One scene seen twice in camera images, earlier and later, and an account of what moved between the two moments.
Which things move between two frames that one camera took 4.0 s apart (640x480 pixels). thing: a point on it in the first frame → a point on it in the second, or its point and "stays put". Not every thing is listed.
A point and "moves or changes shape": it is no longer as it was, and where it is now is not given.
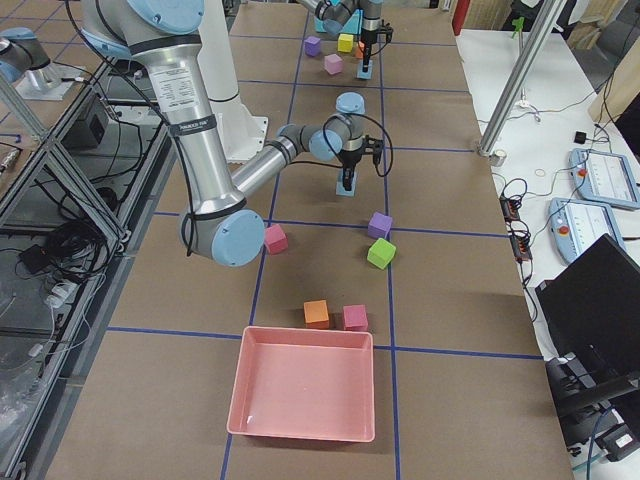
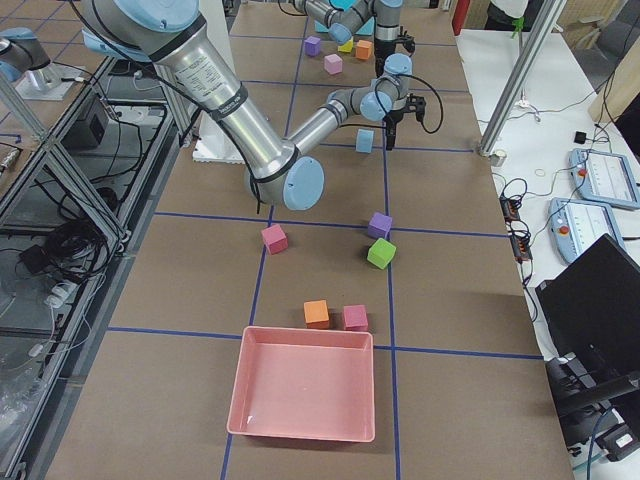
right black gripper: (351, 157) → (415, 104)
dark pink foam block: (355, 317) stays put
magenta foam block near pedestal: (275, 240) stays put
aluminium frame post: (520, 79) stays put
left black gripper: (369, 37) → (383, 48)
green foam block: (381, 253) stays put
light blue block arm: (340, 189) moves or changes shape
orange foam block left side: (358, 52) stays put
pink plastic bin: (304, 383) stays put
